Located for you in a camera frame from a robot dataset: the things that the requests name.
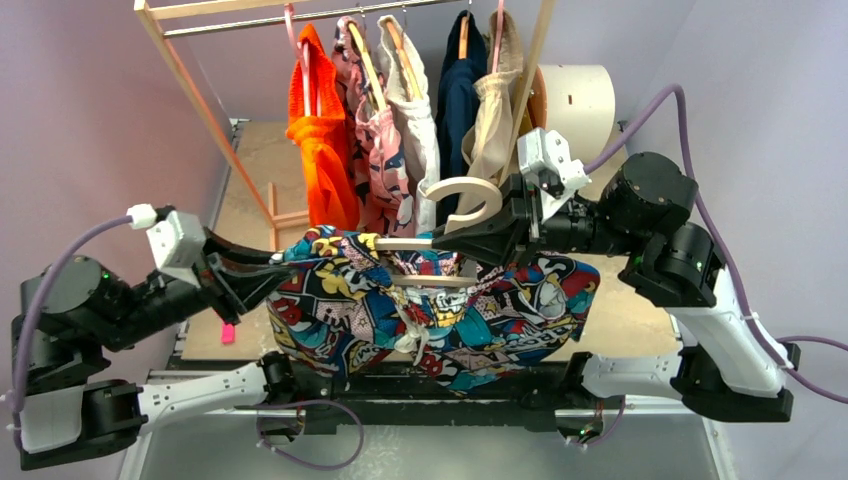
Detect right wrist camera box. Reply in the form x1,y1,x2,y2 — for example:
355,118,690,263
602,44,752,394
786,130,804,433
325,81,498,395
516,128,591,224

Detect pink hanger under orange shorts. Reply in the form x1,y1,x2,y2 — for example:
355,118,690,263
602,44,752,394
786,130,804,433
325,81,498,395
284,3,314,116

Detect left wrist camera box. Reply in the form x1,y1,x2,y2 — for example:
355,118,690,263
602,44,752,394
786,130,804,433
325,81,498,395
126,204,206,289

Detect pink plastic clip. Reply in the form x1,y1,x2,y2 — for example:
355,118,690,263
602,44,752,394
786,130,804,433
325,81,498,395
220,323,236,345

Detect white cylindrical drum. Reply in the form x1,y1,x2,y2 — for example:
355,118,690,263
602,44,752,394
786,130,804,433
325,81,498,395
520,64,616,162

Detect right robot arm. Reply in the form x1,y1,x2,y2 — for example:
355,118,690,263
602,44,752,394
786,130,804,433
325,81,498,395
433,152,800,423

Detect loose purple cable loop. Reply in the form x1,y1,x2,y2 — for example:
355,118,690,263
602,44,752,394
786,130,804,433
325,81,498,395
254,397,365,472

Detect beige shorts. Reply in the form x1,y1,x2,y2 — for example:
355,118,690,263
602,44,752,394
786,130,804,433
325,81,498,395
462,11,524,180

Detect pink patterned shorts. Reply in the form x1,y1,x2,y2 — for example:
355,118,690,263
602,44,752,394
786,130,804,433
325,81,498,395
331,16,415,237

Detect orange wooden hanger navy shorts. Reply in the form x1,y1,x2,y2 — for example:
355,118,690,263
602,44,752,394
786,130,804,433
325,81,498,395
457,10,470,60

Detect pink hanger under beige shorts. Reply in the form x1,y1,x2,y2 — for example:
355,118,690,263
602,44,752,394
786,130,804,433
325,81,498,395
490,0,504,74

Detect wooden clothes rack frame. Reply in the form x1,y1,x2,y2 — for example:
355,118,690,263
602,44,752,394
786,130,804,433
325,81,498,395
133,1,557,250

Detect colourful comic print shorts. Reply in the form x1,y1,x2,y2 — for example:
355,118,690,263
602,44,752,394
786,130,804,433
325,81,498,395
266,226,601,394

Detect metal hanging rail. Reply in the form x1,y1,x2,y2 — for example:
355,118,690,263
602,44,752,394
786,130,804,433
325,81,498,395
162,0,458,39

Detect white shorts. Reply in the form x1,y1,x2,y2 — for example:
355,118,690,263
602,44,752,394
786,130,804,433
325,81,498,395
377,15,441,234

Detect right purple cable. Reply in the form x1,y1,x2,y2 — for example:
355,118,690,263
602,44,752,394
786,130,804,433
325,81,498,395
582,84,848,405

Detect navy blue shorts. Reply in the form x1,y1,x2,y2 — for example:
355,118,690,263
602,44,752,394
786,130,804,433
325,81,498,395
433,9,490,227

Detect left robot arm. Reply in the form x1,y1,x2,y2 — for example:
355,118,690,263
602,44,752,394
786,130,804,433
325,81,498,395
11,232,298,471

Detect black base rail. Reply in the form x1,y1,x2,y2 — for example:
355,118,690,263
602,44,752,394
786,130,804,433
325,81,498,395
138,352,686,441

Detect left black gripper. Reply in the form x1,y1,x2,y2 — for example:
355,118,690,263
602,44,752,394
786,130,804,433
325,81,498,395
98,225,302,350

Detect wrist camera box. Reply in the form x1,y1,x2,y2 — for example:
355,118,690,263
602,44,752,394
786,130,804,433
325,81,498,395
516,128,591,224
126,204,206,289

